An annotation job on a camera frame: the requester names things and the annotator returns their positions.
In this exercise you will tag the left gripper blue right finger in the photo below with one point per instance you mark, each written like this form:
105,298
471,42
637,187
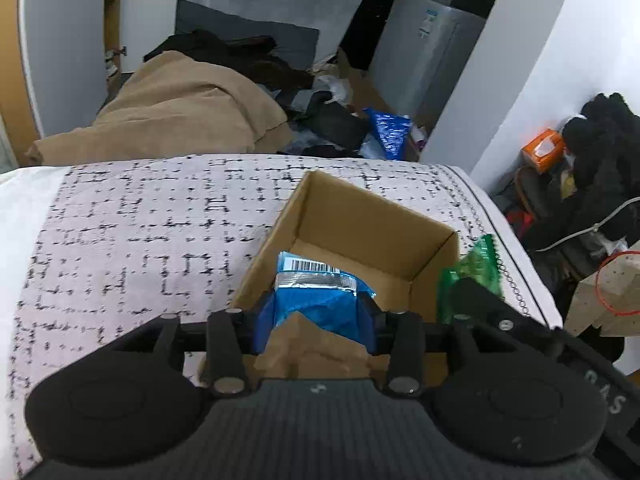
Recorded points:
370,320

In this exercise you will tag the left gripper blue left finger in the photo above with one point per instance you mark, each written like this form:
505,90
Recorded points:
266,319

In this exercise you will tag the blue foil snack packet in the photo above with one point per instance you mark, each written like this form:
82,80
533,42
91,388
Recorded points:
324,294

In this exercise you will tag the brown cardboard box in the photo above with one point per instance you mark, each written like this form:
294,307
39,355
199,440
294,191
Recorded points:
396,251

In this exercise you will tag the blue foil bag on floor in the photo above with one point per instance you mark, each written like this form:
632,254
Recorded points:
391,131

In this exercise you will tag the white patterned bed cover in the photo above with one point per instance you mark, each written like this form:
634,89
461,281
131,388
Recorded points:
88,252

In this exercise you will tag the dark clothes pile on floor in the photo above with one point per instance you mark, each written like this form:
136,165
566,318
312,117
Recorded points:
316,106

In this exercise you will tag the orange tissue box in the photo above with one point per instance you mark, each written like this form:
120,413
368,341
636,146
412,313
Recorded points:
545,151

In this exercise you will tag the tan blanket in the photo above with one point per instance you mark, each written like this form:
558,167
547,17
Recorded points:
174,106

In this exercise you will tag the black fuzzy garment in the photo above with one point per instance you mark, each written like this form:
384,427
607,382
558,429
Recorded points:
604,143

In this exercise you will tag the grey sliding wardrobe door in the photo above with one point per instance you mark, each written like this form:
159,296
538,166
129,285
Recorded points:
62,44

